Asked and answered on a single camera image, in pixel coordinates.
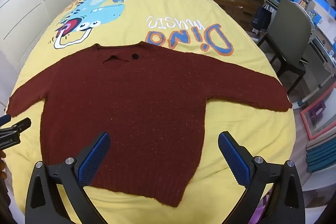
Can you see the grey-green chair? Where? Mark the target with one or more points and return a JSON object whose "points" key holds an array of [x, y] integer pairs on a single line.
{"points": [[291, 27]]}

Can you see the stack of blue mats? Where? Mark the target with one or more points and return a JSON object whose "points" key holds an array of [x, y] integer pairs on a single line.
{"points": [[321, 155]]}

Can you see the pink framed board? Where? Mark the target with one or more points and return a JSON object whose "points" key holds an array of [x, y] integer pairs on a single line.
{"points": [[304, 119]]}

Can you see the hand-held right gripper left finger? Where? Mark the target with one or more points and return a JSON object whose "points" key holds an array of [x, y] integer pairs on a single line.
{"points": [[94, 158]]}

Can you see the dark blue hanging bag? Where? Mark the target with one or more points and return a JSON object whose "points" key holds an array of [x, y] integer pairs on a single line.
{"points": [[261, 19]]}

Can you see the white wardrobe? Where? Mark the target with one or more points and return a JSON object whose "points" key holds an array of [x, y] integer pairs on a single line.
{"points": [[26, 3]]}

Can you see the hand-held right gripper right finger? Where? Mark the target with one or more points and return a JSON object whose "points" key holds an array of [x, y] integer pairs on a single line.
{"points": [[236, 161]]}

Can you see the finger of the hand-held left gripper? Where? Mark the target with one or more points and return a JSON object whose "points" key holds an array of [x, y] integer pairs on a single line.
{"points": [[4, 119], [19, 125]]}

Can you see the yellow printed blanket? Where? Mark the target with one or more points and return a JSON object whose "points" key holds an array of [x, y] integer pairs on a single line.
{"points": [[183, 3]]}

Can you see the dark red knitted sweater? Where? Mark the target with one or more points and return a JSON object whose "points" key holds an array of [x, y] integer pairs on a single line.
{"points": [[131, 108]]}

